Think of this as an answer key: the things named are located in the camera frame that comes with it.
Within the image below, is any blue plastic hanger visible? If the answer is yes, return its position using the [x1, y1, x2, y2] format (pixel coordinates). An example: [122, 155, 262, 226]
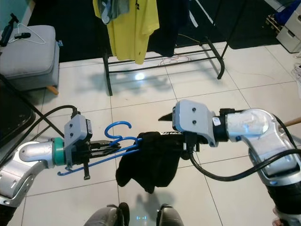
[57, 121, 144, 176]

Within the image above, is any black printed shirt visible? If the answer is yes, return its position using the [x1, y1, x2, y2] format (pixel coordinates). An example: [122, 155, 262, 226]
[115, 131, 187, 194]

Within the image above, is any navy printed t-shirt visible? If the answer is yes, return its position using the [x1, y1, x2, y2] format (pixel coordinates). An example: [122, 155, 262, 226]
[148, 0, 191, 57]

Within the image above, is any black metal clothes rack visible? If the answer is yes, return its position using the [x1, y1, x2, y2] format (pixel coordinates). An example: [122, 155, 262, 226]
[101, 0, 251, 97]

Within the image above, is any robot right leg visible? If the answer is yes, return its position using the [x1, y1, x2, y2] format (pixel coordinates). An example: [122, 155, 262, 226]
[158, 204, 184, 226]

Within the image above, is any black flat panel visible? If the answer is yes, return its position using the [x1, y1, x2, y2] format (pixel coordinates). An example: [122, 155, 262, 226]
[0, 92, 38, 147]

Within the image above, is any yellow printed t-shirt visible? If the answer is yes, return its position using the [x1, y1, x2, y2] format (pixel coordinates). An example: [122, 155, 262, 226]
[106, 0, 160, 65]

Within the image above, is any light wooden furniture leg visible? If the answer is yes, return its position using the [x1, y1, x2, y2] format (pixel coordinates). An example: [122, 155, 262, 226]
[282, 116, 301, 128]

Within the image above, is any grey upholstered ottoman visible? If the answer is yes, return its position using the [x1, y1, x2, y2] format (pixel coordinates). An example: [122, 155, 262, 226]
[0, 24, 61, 93]

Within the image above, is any grey printed garment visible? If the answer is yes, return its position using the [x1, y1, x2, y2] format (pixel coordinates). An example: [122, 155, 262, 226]
[96, 0, 130, 25]

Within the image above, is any black floor carpet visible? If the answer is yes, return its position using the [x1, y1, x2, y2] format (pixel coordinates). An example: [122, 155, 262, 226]
[28, 0, 283, 64]

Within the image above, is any wooden pallet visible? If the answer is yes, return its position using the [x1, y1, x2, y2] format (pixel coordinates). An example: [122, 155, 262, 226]
[266, 14, 287, 39]

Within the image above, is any white drawer cabinet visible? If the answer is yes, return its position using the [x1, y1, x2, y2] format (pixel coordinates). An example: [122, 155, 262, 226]
[275, 7, 301, 54]

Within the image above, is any blue fabric bag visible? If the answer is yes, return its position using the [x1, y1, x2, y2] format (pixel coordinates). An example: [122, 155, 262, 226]
[275, 0, 301, 24]

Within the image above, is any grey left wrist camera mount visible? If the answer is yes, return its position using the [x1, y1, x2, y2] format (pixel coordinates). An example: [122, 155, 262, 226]
[63, 114, 93, 168]

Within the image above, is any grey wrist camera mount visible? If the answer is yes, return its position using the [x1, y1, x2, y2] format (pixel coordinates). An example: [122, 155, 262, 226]
[63, 114, 93, 168]
[172, 98, 222, 146]

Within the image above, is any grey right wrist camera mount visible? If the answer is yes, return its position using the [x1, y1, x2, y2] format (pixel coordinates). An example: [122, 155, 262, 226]
[172, 98, 222, 146]

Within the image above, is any pink wire hanger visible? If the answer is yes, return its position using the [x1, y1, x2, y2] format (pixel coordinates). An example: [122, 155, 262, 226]
[160, 53, 193, 65]

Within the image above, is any coiled white cable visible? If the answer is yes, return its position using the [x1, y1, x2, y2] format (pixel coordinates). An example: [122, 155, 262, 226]
[293, 61, 301, 86]

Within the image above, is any white wire hanger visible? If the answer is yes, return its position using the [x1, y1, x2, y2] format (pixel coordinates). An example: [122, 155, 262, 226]
[14, 26, 48, 46]

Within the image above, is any black handheld camera device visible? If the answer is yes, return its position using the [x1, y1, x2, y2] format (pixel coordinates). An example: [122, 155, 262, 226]
[0, 13, 32, 48]

